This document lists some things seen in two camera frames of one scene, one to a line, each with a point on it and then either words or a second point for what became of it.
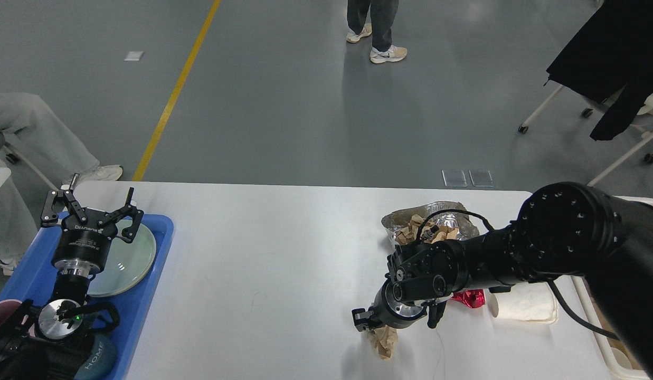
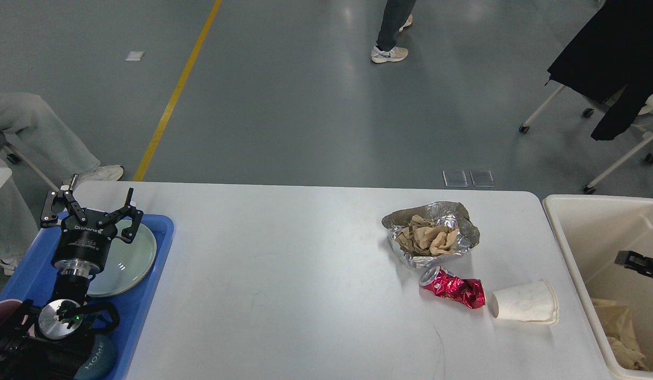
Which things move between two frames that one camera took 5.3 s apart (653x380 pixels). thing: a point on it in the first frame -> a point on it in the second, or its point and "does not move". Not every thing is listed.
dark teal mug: (102, 363) does not move
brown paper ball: (384, 339) -> (626, 357)
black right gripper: (387, 312) -> (631, 259)
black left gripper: (82, 246) does not move
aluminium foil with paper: (428, 221) does not move
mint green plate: (128, 265) does not move
